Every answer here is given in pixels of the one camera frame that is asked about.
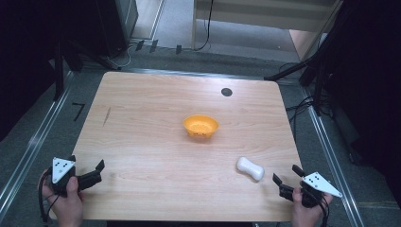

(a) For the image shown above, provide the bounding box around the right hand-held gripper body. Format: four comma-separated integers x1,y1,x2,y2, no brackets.
278,171,343,209

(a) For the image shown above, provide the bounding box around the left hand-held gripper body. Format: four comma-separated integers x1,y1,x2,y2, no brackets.
50,157,103,198

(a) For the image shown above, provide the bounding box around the person's right hand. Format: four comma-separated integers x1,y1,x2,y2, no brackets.
291,186,334,227

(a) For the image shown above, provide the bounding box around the person's left hand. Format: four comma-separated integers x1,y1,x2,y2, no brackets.
39,169,85,227

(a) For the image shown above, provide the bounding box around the white bone-shaped soap bar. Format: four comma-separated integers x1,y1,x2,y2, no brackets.
235,156,266,183

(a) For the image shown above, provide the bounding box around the black metal stand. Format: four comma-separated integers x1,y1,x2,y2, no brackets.
264,46,335,117
52,39,122,102

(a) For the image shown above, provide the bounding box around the orange plastic bowl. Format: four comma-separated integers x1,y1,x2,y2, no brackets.
183,113,220,139

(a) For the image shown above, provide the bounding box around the black cabinet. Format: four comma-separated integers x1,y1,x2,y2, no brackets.
94,0,140,59

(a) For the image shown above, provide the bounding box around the white shelf unit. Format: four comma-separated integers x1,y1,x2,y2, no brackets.
191,0,344,61

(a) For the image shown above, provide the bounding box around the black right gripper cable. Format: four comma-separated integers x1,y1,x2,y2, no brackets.
310,188,331,227

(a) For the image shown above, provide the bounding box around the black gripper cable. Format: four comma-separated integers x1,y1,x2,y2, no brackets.
310,188,331,227
37,169,61,224

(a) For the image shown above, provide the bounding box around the metal floor rail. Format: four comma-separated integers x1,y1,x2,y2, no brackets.
301,86,367,227
0,70,76,220

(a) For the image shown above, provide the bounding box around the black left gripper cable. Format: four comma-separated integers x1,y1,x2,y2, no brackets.
37,169,61,224

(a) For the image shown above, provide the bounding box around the black floor cables bundle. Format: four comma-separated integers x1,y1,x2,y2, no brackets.
284,61,334,135

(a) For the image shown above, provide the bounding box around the white floor cable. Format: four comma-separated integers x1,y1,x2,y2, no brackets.
106,43,132,69

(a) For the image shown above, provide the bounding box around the black hanging cable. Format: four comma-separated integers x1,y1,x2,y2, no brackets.
192,0,216,52

